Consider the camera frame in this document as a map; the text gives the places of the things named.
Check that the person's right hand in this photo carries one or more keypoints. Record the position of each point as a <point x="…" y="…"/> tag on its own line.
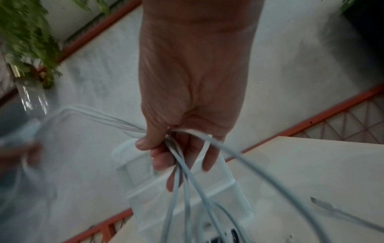
<point x="192" y="83"/>

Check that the person's left hand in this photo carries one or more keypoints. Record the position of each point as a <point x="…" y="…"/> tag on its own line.
<point x="18" y="156"/>

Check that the person's right forearm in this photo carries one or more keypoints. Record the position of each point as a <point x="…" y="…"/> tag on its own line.
<point x="201" y="11"/>

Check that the clear glass bottle vase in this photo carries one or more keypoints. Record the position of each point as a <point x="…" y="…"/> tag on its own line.
<point x="30" y="95"/>

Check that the orange painted curb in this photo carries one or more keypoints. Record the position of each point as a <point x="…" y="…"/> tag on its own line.
<point x="99" y="27"/>

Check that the clear plastic container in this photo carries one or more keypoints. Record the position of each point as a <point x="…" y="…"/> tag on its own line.
<point x="141" y="180"/>

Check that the green leafy plant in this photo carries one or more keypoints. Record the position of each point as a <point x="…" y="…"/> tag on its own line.
<point x="24" y="35"/>

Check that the orange metal railing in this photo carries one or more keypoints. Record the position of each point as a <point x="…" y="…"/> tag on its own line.
<point x="330" y="112"/>

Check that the black object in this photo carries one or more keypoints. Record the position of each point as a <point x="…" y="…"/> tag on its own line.
<point x="231" y="235"/>

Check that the dark planter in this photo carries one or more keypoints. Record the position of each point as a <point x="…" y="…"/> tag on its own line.
<point x="366" y="35"/>

